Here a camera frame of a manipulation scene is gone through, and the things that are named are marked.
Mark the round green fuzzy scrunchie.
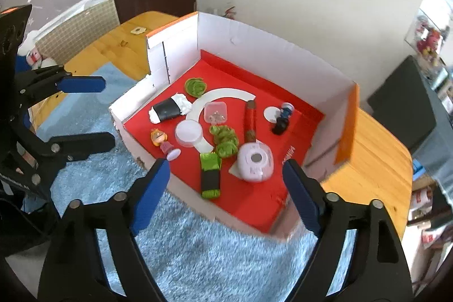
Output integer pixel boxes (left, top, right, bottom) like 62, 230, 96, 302
184, 76, 209, 98

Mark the black-eared mouse figurine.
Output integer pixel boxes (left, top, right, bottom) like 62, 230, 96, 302
271, 103, 296, 136

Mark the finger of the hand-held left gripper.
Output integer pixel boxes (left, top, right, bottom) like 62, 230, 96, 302
18, 65, 106, 108
25, 131, 116, 189

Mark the blonde doll figurine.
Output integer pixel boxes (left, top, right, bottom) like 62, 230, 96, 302
150, 128, 182, 161

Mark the blue fluffy blanket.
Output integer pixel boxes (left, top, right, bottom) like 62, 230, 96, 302
35, 63, 354, 302

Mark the square clear plastic box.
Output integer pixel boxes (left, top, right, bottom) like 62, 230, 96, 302
204, 101, 228, 125

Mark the orange cardboard box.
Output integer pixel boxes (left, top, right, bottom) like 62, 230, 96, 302
109, 11, 360, 241

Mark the red brown cylinder stick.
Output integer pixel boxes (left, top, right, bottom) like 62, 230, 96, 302
244, 100, 258, 143

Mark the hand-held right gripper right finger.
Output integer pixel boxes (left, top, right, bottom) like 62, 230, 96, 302
282, 159, 414, 302

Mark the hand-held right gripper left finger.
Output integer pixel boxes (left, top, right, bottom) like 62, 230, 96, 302
37, 158, 171, 302

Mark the pink rabbit plush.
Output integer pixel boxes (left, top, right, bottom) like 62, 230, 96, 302
416, 28, 445, 55

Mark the black roll with green ends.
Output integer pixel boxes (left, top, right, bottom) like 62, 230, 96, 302
199, 151, 223, 201

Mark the white plush toy with red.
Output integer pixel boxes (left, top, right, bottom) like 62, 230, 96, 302
19, 38, 57, 71

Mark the twisted green fuzzy scrunchie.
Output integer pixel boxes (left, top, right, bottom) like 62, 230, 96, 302
209, 124, 238, 158

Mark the table with dark cloth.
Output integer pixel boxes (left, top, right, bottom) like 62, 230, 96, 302
366, 56, 453, 154

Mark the pale pink round gadget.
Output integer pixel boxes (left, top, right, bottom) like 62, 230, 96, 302
236, 142, 275, 183

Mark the wall mirror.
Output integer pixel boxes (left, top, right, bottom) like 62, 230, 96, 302
403, 0, 453, 69

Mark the black roll with white ends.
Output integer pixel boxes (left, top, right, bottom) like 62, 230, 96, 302
148, 93, 193, 124

